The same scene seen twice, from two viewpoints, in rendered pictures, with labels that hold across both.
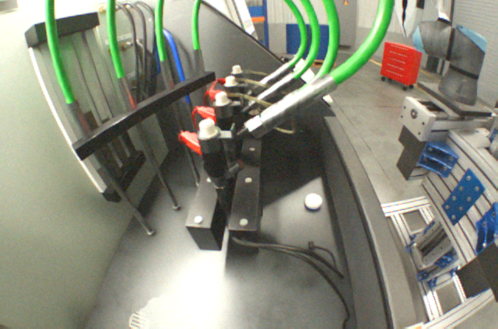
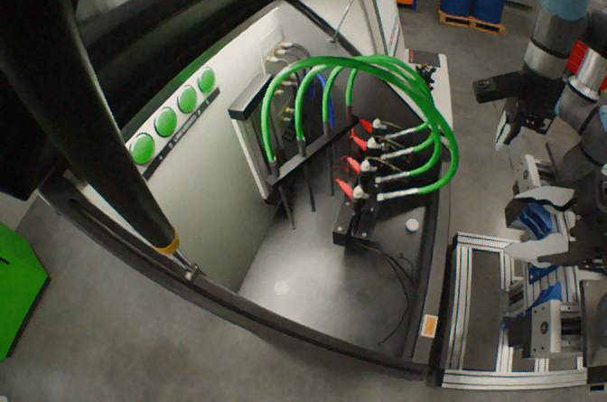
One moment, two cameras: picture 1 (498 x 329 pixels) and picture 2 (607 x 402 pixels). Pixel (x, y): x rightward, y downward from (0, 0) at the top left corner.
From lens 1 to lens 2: 0.42 m
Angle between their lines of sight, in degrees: 21
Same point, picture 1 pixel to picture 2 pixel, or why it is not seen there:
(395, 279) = (434, 289)
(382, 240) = (436, 266)
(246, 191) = (368, 216)
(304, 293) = (387, 285)
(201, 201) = (342, 217)
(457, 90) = (575, 169)
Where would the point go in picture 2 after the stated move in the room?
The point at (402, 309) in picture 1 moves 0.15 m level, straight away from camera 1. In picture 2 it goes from (431, 306) to (487, 313)
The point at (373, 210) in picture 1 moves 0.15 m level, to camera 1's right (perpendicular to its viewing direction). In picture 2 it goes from (441, 247) to (490, 249)
